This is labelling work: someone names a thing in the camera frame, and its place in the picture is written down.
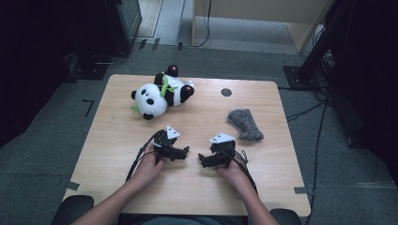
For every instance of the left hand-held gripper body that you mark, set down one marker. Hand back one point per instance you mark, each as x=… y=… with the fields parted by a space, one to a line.
x=164 y=142

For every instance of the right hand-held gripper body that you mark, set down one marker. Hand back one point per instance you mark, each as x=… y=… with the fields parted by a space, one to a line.
x=223 y=149

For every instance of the grey fuzzy sock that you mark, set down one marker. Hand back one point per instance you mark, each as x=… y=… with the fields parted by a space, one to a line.
x=245 y=125

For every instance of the panda plush toy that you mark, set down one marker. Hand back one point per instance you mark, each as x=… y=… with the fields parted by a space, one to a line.
x=150 y=103

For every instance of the person's right hand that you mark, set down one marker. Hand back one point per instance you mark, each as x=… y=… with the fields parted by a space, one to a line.
x=234 y=175

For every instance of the person's left hand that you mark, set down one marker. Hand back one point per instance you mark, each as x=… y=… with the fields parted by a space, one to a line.
x=145 y=170

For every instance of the dark round table grommet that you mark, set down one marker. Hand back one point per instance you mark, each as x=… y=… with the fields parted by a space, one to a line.
x=226 y=92

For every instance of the person's dark clothing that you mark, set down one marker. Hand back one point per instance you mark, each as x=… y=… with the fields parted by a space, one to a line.
x=181 y=220

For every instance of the grey floor tape strip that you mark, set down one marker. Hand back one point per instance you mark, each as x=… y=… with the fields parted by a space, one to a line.
x=301 y=190
x=71 y=185

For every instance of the black chair armrest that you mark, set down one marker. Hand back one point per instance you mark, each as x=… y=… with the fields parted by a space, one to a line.
x=70 y=207
x=286 y=217

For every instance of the black stand base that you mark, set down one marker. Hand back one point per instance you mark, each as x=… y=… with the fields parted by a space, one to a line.
x=89 y=70

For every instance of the black cabinet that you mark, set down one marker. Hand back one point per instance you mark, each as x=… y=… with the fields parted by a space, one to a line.
x=126 y=22

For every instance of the black metal stand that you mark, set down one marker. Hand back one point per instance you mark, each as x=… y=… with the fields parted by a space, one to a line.
x=313 y=59

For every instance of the beige wooden furniture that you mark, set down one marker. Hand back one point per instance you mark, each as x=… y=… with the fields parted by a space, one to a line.
x=259 y=7

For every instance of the dark curtain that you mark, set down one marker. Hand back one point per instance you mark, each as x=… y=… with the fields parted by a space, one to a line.
x=37 y=62
x=369 y=78

